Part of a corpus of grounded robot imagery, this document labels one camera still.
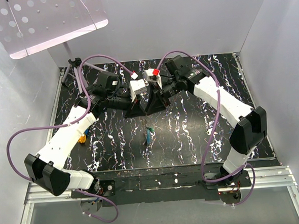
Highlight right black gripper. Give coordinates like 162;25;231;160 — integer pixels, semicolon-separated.
142;77;182;116

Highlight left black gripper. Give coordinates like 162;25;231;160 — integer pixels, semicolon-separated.
106;90;146;121

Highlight silver key with green tag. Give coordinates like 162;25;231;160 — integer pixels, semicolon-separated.
207;127;217;136

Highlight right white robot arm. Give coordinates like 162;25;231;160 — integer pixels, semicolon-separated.
143;55;267;187

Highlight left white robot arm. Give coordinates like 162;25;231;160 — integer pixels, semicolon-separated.
24;71;146;197

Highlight colourful toy blocks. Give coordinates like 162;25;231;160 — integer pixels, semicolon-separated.
78;130;89;144

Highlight perforated music stand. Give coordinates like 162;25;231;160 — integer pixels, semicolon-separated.
0;0;108;102

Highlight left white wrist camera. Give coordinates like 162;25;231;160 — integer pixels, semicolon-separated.
129;72;147;102

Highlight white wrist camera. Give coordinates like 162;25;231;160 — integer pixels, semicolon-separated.
143;68;162;90
129;72;147;102

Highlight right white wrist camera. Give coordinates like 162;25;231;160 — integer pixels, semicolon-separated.
143;68;162;90

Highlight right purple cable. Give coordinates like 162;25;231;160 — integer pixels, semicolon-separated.
156;46;257;210

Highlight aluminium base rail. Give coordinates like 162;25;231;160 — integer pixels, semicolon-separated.
6;53;299;224

